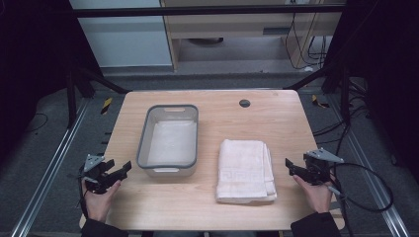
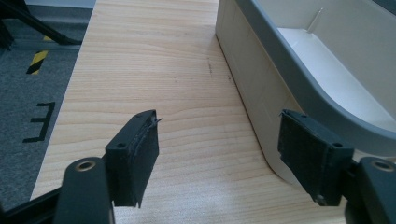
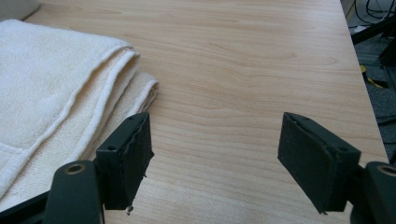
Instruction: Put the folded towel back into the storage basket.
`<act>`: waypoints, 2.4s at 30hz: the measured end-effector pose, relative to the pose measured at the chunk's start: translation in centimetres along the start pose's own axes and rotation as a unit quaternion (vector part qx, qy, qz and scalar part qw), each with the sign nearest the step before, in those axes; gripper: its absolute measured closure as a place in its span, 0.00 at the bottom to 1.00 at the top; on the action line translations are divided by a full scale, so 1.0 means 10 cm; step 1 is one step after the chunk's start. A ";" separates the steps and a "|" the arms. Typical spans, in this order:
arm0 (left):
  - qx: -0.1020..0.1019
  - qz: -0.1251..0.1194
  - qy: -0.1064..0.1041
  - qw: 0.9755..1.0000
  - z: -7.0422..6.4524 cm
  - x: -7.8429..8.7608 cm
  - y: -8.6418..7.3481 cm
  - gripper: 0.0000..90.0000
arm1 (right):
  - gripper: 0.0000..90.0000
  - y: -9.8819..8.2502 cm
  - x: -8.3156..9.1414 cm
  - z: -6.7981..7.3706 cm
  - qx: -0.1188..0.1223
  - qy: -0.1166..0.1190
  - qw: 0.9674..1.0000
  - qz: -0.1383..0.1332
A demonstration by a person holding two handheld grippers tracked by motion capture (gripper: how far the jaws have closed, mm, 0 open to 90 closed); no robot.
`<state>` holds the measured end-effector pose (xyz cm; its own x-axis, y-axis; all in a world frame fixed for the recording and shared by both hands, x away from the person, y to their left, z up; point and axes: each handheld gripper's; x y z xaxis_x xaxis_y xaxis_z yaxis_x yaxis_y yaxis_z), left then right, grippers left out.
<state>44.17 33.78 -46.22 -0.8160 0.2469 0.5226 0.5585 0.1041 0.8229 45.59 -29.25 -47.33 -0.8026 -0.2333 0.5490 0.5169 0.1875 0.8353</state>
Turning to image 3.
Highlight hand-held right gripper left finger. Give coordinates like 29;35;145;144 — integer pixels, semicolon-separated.
94;112;155;216

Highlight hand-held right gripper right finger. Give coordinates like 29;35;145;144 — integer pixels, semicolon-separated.
276;111;362;215

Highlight cream towel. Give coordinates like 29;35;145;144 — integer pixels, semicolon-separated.
0;19;160;210

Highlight yellow and black object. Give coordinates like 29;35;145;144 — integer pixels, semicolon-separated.
360;64;390;90

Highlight black metal stand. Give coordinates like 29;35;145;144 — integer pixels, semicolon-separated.
350;15;396;66

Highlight black cables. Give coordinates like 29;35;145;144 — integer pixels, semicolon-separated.
345;0;396;29

